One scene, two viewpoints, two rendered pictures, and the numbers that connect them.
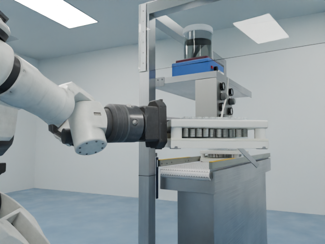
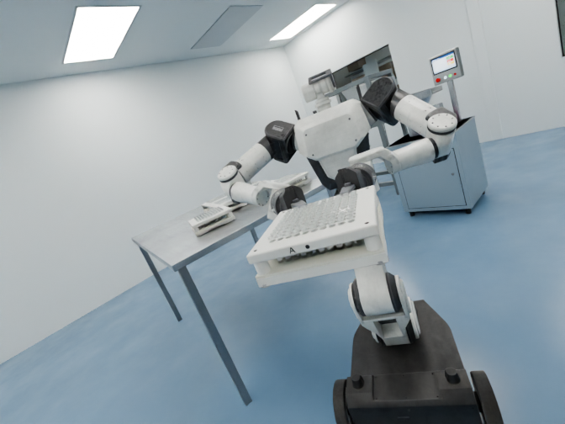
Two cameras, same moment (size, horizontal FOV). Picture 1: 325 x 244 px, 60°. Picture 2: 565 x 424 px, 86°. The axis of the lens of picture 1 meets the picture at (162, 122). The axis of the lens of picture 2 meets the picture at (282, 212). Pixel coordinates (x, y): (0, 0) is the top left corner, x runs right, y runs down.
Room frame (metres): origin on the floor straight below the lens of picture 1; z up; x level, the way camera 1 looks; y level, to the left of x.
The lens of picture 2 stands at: (1.03, -0.71, 1.25)
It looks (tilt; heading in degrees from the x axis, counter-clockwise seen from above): 14 degrees down; 117
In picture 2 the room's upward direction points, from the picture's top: 21 degrees counter-clockwise
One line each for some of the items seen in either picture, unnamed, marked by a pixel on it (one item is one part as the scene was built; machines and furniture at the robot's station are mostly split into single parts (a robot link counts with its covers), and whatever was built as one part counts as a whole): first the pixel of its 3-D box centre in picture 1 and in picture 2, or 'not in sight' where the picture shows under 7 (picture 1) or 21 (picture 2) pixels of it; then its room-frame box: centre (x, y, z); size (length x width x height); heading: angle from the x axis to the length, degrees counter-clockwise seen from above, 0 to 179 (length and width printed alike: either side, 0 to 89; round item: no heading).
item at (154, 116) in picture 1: (140, 124); (291, 206); (0.68, 0.05, 1.05); 0.12 x 0.10 x 0.13; 127
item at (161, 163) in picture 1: (209, 157); not in sight; (1.96, -0.33, 0.91); 1.32 x 0.02 x 0.03; 149
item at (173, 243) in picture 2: not in sight; (218, 214); (-0.39, 1.11, 0.86); 1.50 x 1.10 x 0.04; 147
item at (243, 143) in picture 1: (208, 143); (325, 241); (0.81, -0.13, 1.01); 0.24 x 0.24 x 0.02; 5
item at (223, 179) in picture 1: (229, 169); not in sight; (1.90, -0.45, 0.83); 1.30 x 0.29 x 0.10; 149
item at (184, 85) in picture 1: (204, 90); not in sight; (1.59, -0.24, 1.31); 0.62 x 0.38 x 0.04; 149
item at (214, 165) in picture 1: (248, 158); not in sight; (1.82, -0.56, 0.91); 1.32 x 0.02 x 0.03; 149
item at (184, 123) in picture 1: (208, 126); (318, 220); (0.81, -0.13, 1.06); 0.25 x 0.24 x 0.02; 95
